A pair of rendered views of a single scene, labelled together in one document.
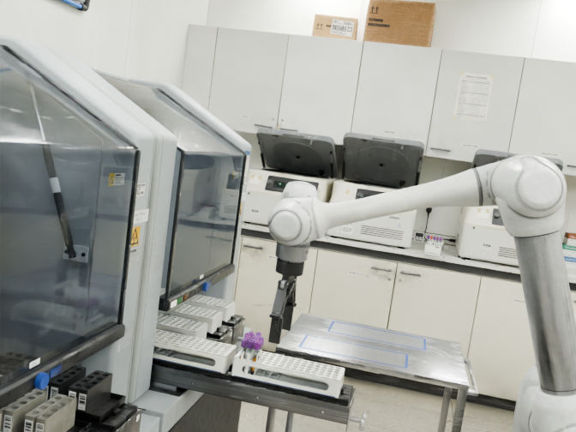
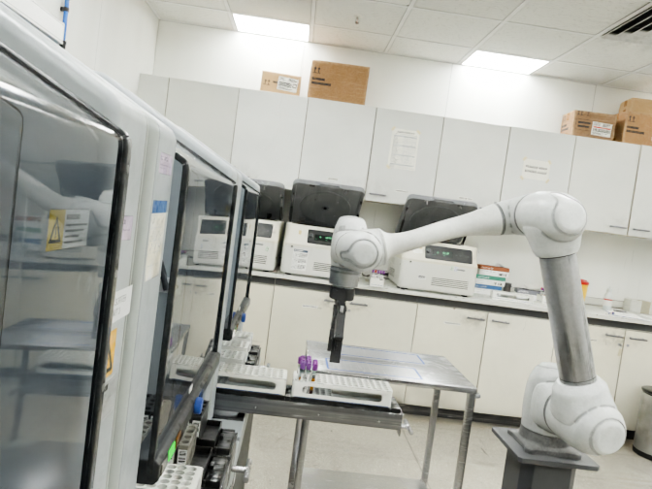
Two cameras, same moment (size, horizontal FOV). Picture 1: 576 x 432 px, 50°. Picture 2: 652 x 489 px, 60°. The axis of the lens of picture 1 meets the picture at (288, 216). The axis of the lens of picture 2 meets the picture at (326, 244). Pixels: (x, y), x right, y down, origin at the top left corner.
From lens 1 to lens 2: 48 cm
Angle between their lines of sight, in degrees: 15
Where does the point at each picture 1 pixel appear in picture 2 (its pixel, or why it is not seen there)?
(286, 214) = (365, 244)
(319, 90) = (268, 140)
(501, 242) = (434, 273)
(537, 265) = (562, 280)
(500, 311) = (434, 333)
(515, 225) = (546, 247)
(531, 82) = (450, 138)
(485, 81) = (413, 136)
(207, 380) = (270, 403)
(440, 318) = (384, 342)
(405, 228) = not seen: hidden behind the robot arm
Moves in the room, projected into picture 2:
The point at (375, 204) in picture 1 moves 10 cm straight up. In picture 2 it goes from (428, 234) to (433, 198)
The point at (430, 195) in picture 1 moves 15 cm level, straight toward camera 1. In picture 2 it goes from (464, 226) to (478, 228)
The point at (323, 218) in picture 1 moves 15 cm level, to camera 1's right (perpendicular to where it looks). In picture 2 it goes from (390, 246) to (440, 252)
